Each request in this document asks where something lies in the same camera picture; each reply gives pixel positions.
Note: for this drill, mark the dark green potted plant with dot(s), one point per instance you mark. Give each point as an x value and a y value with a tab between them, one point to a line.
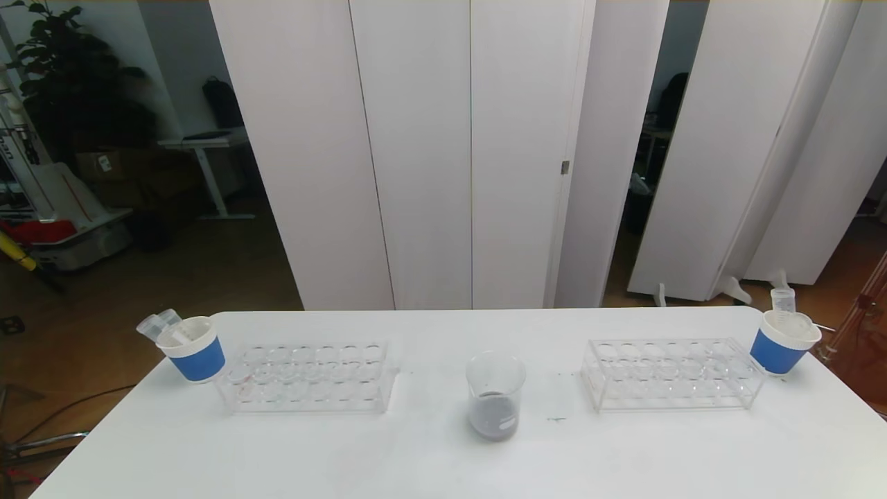
76	90

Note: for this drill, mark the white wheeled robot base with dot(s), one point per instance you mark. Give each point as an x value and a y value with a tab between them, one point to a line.
83	242

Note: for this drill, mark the red liquid test tube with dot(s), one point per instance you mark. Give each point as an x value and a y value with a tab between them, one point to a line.
170	316

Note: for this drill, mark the brown cardboard box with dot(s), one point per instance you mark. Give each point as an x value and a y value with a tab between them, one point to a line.
104	166

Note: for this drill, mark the black floor power strip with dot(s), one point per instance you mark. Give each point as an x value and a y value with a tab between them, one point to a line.
12	326

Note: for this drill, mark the white folding partition screen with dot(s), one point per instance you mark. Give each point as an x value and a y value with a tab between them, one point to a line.
727	104
416	138

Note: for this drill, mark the black office chair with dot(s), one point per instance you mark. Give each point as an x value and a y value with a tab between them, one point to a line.
671	100

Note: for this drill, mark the clear glass beaker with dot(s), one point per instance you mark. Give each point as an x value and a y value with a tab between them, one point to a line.
493	423

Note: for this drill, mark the clear tube frame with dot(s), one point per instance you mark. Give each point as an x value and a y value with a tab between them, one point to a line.
863	302

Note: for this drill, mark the blue white paper cup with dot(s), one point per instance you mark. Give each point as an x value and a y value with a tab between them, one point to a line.
197	359
776	355

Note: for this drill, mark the blue liquid test tube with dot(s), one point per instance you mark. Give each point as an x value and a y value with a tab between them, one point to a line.
149	326

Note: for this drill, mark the clear acrylic test tube rack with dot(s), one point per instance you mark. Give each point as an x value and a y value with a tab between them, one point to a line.
665	391
312	395

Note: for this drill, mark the black backpack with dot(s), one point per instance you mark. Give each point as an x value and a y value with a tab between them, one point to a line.
222	104

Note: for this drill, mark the grey metal floor stand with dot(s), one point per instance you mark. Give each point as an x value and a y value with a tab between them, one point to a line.
55	441

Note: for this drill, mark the yellow liquid test tube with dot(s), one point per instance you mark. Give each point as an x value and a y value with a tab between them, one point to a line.
783	301

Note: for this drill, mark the white standing desk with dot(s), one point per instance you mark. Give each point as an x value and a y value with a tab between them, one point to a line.
197	142

